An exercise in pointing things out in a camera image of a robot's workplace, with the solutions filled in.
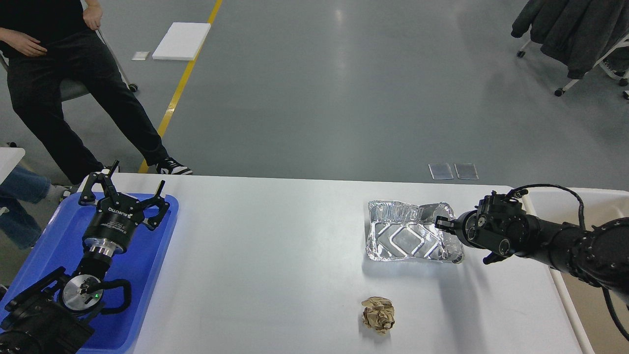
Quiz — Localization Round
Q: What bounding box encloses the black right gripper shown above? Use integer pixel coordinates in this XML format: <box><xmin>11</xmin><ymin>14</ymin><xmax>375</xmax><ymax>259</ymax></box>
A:
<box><xmin>434</xmin><ymin>193</ymin><xmax>543</xmax><ymax>265</ymax></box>

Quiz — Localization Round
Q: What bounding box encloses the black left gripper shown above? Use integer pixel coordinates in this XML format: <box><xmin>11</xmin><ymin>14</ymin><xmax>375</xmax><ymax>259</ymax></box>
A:
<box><xmin>79</xmin><ymin>160</ymin><xmax>172</xmax><ymax>255</ymax></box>

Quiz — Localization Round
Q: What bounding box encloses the aluminium foil tray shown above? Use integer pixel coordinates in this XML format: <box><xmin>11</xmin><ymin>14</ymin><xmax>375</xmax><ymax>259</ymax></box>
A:
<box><xmin>365</xmin><ymin>200</ymin><xmax>465</xmax><ymax>264</ymax></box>

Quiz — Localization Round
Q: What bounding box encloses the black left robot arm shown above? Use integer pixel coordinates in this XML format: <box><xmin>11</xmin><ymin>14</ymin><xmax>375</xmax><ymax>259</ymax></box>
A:
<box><xmin>1</xmin><ymin>161</ymin><xmax>171</xmax><ymax>354</ymax></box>

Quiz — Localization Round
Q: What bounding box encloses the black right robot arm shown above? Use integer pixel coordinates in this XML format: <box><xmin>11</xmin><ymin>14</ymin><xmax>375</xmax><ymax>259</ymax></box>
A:
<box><xmin>434</xmin><ymin>184</ymin><xmax>629</xmax><ymax>337</ymax></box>

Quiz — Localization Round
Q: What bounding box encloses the right transparent floor plate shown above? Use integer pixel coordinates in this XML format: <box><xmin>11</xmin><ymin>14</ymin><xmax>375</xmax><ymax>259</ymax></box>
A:
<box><xmin>454</xmin><ymin>163</ymin><xmax>479</xmax><ymax>180</ymax></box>

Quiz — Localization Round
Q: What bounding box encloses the transparent floor plate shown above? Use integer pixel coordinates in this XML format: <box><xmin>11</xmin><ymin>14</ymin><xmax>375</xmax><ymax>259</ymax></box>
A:
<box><xmin>429</xmin><ymin>163</ymin><xmax>454</xmax><ymax>180</ymax></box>
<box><xmin>454</xmin><ymin>163</ymin><xmax>479</xmax><ymax>180</ymax></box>

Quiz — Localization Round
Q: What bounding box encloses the left transparent floor plate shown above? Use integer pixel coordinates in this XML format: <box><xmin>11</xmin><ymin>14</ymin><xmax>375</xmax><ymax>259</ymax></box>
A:
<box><xmin>429</xmin><ymin>163</ymin><xmax>454</xmax><ymax>180</ymax></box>

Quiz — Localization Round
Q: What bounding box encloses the blue plastic tray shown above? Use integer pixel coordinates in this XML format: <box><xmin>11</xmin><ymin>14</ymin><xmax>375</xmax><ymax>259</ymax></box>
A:
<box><xmin>1</xmin><ymin>194</ymin><xmax>179</xmax><ymax>354</ymax></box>

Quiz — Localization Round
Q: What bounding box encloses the person leg in jeans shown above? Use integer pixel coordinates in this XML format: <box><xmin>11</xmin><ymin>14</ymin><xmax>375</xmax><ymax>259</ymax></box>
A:
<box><xmin>0</xmin><ymin>165</ymin><xmax>72</xmax><ymax>250</ymax></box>

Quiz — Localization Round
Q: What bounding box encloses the crumpled brown paper ball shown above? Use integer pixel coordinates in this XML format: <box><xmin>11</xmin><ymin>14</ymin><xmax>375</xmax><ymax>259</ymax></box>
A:
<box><xmin>361</xmin><ymin>296</ymin><xmax>395</xmax><ymax>335</ymax></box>

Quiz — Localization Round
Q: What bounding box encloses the white side table corner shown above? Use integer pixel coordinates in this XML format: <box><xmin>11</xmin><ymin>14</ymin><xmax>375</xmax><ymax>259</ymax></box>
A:
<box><xmin>0</xmin><ymin>147</ymin><xmax>26</xmax><ymax>183</ymax></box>

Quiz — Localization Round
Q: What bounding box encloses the grey rolling chair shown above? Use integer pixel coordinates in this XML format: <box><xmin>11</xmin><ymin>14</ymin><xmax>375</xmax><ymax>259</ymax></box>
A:
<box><xmin>1</xmin><ymin>29</ymin><xmax>139</xmax><ymax>103</ymax></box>

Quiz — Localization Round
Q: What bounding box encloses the small white floor card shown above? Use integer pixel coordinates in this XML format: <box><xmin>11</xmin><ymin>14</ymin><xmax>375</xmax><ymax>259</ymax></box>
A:
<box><xmin>132</xmin><ymin>51</ymin><xmax>150</xmax><ymax>61</ymax></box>

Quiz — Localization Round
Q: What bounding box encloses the beige plastic bin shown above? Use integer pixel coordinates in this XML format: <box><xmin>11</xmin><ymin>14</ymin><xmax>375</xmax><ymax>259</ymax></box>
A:
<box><xmin>525</xmin><ymin>187</ymin><xmax>629</xmax><ymax>354</ymax></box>

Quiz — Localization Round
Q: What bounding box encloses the white foam board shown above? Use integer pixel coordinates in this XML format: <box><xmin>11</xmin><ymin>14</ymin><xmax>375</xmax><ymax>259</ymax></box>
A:
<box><xmin>151</xmin><ymin>22</ymin><xmax>211</xmax><ymax>61</ymax></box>

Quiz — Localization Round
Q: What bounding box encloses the seated person in black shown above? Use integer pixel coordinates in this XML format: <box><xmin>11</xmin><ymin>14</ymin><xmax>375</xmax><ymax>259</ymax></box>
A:
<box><xmin>0</xmin><ymin>0</ymin><xmax>193</xmax><ymax>185</ymax></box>

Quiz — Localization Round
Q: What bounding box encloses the white chair with jacket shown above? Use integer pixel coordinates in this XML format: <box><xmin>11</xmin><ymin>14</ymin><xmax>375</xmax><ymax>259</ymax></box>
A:
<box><xmin>516</xmin><ymin>37</ymin><xmax>629</xmax><ymax>100</ymax></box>

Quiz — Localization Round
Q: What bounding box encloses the dark jacket on chair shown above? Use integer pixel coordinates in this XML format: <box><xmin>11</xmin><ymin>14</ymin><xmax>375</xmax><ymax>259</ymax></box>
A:
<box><xmin>511</xmin><ymin>0</ymin><xmax>629</xmax><ymax>79</ymax></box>

